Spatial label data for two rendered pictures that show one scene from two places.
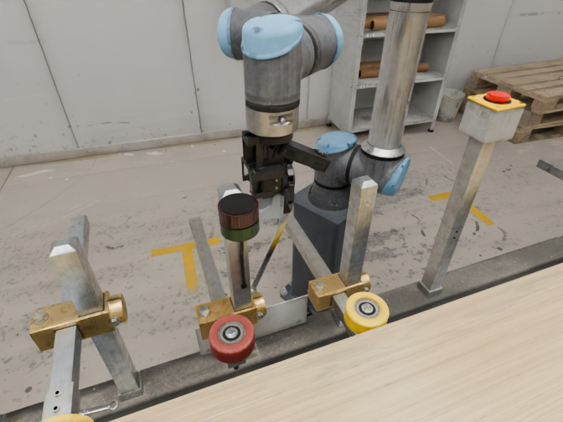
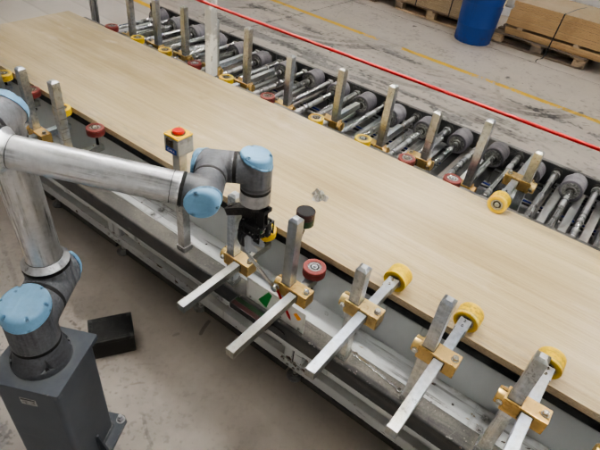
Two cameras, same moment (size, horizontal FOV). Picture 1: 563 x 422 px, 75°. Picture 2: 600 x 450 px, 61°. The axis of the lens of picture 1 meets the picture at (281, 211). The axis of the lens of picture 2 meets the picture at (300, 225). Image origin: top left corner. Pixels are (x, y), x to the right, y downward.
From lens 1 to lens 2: 1.71 m
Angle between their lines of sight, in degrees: 90
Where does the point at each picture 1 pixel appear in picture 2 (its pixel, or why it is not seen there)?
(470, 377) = (278, 199)
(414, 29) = not seen: hidden behind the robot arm
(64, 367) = (382, 290)
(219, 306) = (297, 288)
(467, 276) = (162, 233)
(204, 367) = (307, 329)
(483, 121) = (189, 143)
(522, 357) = not seen: hidden behind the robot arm
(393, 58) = (37, 186)
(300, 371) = (312, 241)
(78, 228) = (319, 359)
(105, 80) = not seen: outside the picture
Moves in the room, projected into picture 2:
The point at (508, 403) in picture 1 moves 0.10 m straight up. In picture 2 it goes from (281, 191) to (283, 170)
